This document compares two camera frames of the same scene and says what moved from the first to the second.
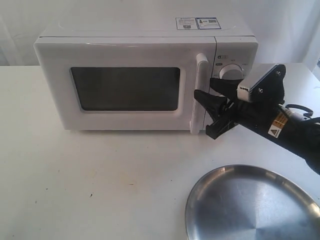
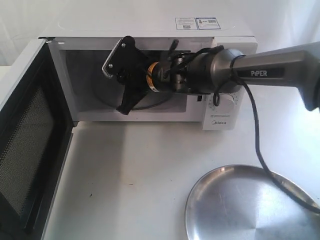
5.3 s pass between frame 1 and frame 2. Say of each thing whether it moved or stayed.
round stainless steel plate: stayed
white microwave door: moved
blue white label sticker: stayed
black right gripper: moved
